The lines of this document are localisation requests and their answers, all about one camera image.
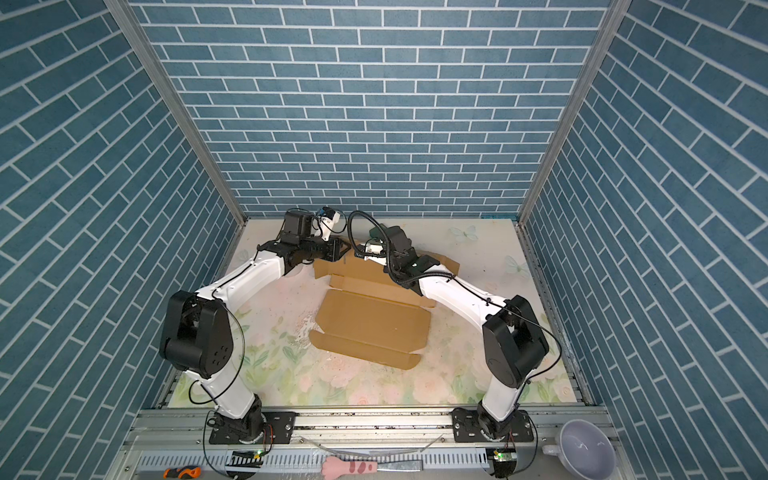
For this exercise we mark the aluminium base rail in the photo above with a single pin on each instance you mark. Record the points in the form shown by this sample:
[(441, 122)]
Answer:
[(407, 442)]

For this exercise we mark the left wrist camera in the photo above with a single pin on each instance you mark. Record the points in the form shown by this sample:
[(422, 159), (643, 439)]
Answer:
[(328, 222)]

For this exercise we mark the brown cardboard box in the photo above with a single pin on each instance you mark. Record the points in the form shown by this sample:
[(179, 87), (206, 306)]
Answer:
[(366, 316)]

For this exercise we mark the pink handled knife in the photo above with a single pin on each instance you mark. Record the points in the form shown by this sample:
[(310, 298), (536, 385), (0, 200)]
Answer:
[(334, 468)]

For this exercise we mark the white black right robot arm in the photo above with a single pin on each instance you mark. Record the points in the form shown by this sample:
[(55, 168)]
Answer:
[(514, 343)]

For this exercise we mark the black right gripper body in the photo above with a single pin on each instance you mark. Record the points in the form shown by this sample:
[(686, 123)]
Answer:
[(391, 268)]

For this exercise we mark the orange black screwdriver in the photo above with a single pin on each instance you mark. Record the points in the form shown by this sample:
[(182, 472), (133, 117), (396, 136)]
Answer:
[(187, 472)]

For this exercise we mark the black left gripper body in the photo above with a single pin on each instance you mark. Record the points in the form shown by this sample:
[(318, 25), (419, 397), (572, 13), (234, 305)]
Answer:
[(316, 248)]

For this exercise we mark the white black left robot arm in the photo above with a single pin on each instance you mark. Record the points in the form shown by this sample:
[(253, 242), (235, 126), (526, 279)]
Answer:
[(197, 337)]

